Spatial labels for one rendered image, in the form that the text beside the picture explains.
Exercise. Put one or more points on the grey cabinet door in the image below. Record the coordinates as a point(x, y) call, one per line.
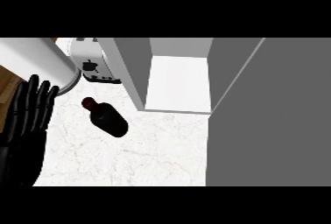
point(275, 116)

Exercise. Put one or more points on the white toaster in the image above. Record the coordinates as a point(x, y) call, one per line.
point(91, 59)

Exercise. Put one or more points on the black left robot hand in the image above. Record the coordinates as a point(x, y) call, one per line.
point(23, 128)

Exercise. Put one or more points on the white round pot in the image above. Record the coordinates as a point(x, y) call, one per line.
point(35, 62)

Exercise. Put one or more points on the dark wine bottle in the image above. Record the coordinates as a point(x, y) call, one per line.
point(108, 119)

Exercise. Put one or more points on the grey cabinet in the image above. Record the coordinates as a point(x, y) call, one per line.
point(171, 84)

